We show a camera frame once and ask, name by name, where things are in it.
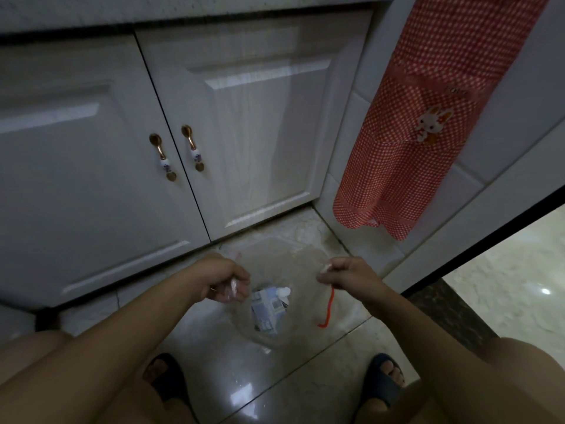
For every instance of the red checkered apron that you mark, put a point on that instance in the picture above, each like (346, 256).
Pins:
(423, 127)

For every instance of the person's left hand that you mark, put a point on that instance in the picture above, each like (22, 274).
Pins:
(220, 275)

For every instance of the person's left forearm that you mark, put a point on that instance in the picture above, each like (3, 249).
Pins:
(114, 344)

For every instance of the white crumpled waste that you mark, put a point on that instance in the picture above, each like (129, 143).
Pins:
(284, 294)

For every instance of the transparent plastic trash bag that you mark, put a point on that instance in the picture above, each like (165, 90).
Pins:
(282, 264)

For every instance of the person's right hand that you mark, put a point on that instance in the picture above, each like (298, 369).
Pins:
(353, 275)

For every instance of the dark blue slipper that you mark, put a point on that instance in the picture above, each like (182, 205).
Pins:
(170, 384)
(377, 386)

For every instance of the white door frame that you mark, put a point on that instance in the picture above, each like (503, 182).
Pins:
(485, 216)

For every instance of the white cabinet door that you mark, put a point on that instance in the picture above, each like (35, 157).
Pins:
(79, 180)
(260, 127)

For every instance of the person's right fingers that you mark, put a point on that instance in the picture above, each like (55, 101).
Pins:
(333, 273)

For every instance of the person's right leg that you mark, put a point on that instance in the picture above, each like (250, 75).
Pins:
(529, 362)

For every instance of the person's left fingers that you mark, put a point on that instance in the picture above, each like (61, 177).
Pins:
(238, 284)

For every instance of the blue and white carton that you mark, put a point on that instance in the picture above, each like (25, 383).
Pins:
(265, 311)

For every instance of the person's leg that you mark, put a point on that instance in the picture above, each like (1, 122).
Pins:
(529, 362)
(26, 353)

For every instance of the person's right forearm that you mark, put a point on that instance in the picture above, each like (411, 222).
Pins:
(441, 357)

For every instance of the person's left leg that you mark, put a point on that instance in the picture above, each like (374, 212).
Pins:
(26, 353)

